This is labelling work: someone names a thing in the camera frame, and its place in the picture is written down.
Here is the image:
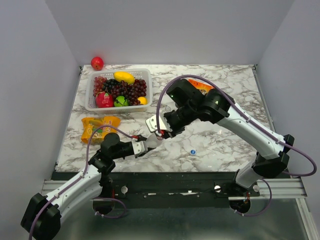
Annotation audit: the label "black table front rail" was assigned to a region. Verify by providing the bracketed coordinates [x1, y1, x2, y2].
[51, 171, 291, 209]

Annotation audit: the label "bottle with red label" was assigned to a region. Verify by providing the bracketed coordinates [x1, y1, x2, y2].
[144, 133, 164, 153]

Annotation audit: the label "dark purple grapes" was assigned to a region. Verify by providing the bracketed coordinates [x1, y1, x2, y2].
[105, 78, 148, 106]

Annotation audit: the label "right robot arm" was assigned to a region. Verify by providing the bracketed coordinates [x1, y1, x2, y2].
[163, 78, 295, 196]

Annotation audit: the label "blue white bottle cap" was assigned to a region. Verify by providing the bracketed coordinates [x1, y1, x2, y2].
[190, 149, 196, 156]

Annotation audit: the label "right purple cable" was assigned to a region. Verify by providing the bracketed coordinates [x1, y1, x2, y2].
[154, 74, 318, 177]

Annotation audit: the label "red grapes bunch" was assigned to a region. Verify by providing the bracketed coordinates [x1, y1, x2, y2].
[93, 76, 107, 97]

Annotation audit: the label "white plastic basket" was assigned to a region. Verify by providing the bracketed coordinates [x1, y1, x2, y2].
[85, 68, 153, 114]

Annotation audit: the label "small yellow lemon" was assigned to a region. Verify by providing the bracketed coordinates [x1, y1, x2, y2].
[137, 96, 148, 105]

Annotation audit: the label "orange razor box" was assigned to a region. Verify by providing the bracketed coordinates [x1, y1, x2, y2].
[188, 79, 214, 95]

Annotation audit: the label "green toy fruit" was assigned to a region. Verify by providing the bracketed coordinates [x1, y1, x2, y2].
[113, 95, 129, 107]

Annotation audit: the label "yellow snack bag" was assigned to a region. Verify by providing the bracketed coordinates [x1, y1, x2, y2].
[81, 115, 122, 145]

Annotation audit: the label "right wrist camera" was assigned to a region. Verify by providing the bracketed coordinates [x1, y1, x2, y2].
[145, 113, 172, 135]

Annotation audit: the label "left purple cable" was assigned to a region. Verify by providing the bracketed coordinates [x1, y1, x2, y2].
[27, 124, 138, 240]

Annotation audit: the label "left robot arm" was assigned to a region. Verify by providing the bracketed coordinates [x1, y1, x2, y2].
[20, 133, 150, 240]

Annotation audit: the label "purple cable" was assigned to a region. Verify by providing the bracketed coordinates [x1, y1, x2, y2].
[27, 124, 138, 240]
[154, 74, 318, 177]

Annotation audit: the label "red apple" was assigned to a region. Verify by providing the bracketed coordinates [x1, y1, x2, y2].
[90, 56, 104, 71]

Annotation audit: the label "red dragon fruit toy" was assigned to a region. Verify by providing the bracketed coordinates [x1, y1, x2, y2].
[95, 91, 114, 108]

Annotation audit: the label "yellow mango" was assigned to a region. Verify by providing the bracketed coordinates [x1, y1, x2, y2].
[113, 71, 135, 85]

